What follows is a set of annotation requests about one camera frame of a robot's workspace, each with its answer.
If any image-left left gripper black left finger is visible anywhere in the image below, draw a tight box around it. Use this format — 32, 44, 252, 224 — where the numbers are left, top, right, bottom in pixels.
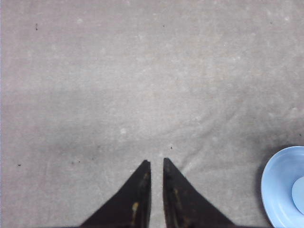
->
80, 160, 152, 228

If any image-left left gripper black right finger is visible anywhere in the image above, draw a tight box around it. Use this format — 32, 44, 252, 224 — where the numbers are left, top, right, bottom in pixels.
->
162, 158, 236, 228

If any blue plastic plate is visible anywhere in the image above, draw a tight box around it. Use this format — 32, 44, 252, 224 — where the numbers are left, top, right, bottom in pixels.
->
261, 146, 304, 228

